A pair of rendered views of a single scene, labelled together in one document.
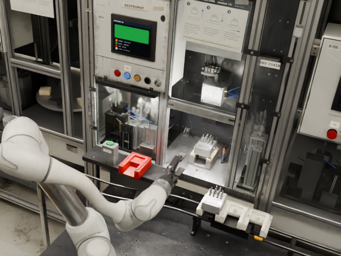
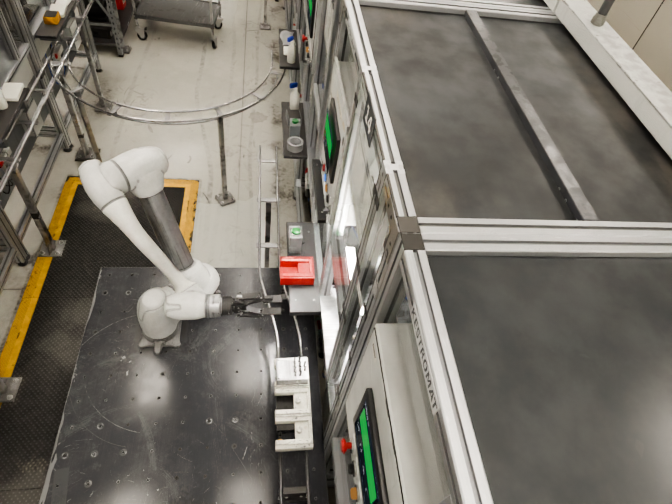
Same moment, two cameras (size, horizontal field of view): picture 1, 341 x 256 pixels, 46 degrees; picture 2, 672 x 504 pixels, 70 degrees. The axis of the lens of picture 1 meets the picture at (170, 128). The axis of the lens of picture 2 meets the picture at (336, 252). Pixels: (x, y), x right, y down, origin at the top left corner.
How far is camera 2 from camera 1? 160 cm
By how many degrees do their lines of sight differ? 45
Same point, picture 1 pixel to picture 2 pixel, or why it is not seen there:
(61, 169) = (115, 214)
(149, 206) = (169, 307)
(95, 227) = not seen: hidden behind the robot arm
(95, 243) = (155, 294)
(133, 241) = (236, 327)
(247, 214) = (296, 415)
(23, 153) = (92, 179)
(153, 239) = (248, 343)
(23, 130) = (123, 161)
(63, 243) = not seen: hidden behind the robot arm
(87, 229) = not seen: hidden behind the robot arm
